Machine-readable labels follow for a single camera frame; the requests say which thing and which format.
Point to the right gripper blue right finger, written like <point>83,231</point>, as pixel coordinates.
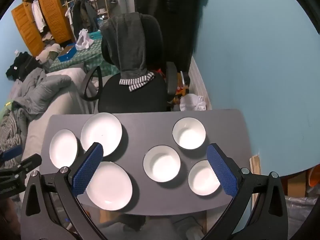
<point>219,163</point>

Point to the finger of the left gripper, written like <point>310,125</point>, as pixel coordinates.
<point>28,164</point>
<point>11,153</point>

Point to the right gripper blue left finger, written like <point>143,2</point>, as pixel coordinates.
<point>84,167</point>

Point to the white bowl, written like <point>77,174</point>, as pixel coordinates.
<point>161,163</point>
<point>189,133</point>
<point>202,180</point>

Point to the white plate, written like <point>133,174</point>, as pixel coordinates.
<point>104,128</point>
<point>110,187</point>
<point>63,148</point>

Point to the white plate front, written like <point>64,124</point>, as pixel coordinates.
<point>110,187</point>

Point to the striped garment on bed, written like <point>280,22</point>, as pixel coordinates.
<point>13,129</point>

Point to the black office chair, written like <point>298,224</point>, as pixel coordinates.
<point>155,96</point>

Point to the black clothes pile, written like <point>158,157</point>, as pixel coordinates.
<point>22,66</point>

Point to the blue box on bed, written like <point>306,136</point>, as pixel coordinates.
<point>68,52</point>

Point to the white plastic bag on bed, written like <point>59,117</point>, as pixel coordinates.
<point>84,41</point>

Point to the grey hooded sweater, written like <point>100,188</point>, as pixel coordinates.
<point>125,40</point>

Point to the wooden wardrobe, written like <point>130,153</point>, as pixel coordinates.
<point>54,15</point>

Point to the white plastic bag by wall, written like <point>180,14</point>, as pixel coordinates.
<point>192,102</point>

